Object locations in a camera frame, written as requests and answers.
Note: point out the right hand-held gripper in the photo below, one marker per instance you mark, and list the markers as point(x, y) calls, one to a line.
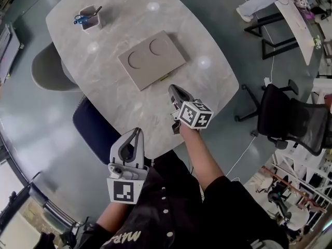
point(194, 115)

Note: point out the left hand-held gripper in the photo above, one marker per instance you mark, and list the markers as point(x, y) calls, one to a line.
point(124, 189)

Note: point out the grey box with drawer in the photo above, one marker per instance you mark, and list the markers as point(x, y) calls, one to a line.
point(153, 61)

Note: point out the person's left forearm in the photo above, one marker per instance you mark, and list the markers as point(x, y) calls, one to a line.
point(116, 215)

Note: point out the person's right forearm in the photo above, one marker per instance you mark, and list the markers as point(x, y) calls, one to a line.
point(199, 154)

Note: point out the dark blue chair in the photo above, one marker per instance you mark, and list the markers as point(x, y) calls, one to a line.
point(93, 128)

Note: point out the person's black jacket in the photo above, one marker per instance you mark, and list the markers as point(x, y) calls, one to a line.
point(176, 206)

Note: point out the white power adapter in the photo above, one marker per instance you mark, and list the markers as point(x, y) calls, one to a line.
point(267, 81)

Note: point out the grey shell chair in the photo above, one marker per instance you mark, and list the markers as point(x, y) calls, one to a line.
point(49, 69)

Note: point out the pale square pen holder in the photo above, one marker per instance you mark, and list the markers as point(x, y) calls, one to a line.
point(91, 22)

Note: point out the black mesh office chair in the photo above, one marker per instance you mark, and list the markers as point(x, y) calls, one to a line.
point(290, 118)

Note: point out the black pen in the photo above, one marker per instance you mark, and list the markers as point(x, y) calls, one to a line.
point(96, 10)

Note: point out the white side table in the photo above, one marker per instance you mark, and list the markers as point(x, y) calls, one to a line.
point(301, 30)

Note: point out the grey cabinet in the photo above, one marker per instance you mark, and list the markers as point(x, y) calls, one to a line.
point(9, 50)

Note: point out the black metal table frame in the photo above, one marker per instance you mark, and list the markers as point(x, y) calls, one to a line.
point(272, 43)

